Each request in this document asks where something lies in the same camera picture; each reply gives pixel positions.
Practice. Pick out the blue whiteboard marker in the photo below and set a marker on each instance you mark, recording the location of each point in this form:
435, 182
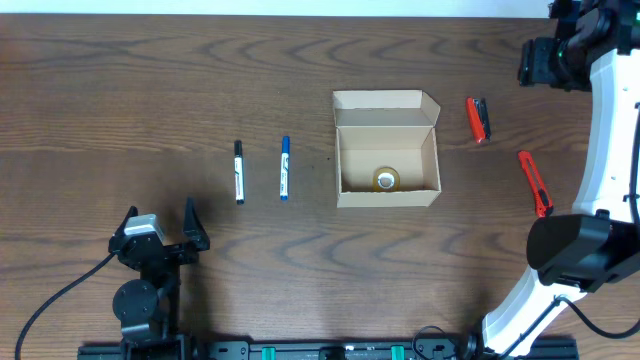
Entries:
284, 169

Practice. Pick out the red utility knife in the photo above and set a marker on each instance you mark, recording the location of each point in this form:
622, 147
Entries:
535, 184

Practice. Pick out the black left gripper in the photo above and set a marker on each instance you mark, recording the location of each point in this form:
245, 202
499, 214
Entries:
167, 251

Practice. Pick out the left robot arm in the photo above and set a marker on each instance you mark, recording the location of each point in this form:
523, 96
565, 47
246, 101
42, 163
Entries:
148, 307

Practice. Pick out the open cardboard box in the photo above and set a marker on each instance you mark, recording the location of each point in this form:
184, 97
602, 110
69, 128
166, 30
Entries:
386, 128

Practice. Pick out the clear tape roll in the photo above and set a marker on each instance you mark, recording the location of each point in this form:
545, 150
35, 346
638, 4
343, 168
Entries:
386, 179

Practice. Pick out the black mounting rail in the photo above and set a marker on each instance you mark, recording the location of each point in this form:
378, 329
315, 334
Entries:
425, 348

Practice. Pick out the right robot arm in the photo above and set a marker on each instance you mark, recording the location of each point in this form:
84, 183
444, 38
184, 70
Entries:
595, 49

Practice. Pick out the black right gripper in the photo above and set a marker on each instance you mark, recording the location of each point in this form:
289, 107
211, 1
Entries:
526, 61

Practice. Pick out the black whiteboard marker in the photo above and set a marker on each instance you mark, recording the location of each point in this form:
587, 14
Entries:
239, 173

